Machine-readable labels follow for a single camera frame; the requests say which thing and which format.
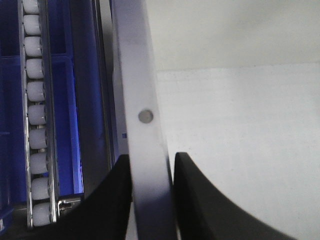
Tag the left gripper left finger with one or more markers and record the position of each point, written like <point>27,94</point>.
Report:
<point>104,215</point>

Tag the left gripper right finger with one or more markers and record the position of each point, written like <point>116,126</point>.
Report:
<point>204,213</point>

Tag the white plastic Totelife tote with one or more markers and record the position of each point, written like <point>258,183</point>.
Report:
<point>236,85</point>

